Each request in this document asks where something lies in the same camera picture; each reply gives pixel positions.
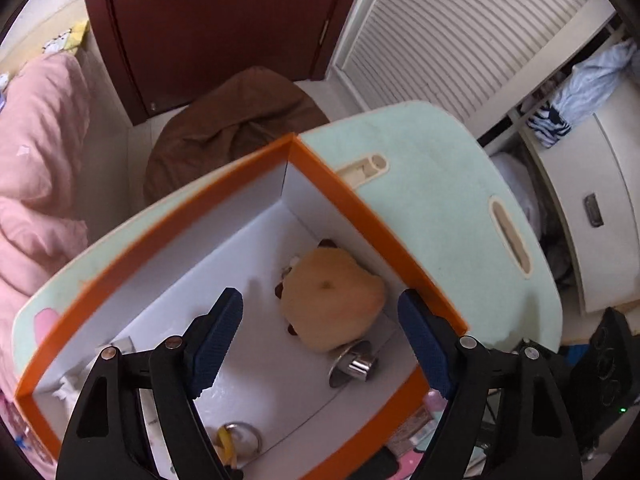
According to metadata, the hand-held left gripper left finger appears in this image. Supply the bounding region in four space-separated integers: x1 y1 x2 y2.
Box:
56 287 246 480

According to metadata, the small pink bottle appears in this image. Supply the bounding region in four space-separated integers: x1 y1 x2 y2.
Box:
424 390 447 417

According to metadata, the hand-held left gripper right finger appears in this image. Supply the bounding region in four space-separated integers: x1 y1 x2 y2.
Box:
397 289 583 480

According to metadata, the mint green desk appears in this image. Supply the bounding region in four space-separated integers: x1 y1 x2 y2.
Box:
10 101 563 411

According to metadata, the light blue cloth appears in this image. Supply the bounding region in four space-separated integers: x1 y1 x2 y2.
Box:
555 40 640 126

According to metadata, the pink packet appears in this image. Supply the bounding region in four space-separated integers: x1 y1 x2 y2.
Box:
385 447 426 480

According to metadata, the dark red door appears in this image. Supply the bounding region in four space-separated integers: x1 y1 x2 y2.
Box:
79 0 373 126

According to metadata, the pink blanket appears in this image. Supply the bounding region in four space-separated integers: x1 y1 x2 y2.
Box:
0 52 93 476

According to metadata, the key ring with yellow tag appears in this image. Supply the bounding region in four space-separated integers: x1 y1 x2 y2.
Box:
216 422 263 466

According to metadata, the metal knob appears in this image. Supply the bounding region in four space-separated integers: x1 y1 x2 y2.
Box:
327 340 381 388

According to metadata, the yellow printed cloth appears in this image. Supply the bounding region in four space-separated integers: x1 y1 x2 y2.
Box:
40 20 91 56

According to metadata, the orange cardboard box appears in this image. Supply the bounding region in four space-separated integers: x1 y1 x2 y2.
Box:
15 132 468 480

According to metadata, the zebra striped cloth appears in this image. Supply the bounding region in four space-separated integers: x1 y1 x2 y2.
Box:
525 102 573 148

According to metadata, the brown bean bag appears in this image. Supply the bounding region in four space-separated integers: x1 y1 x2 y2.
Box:
144 66 331 206

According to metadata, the tan plush toy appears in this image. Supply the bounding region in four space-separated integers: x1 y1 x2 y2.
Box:
274 240 387 352

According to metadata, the white louvred wardrobe door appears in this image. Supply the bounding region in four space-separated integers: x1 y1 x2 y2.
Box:
327 0 618 141

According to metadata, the white drawer cabinet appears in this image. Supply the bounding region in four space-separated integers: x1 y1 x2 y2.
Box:
520 110 640 313

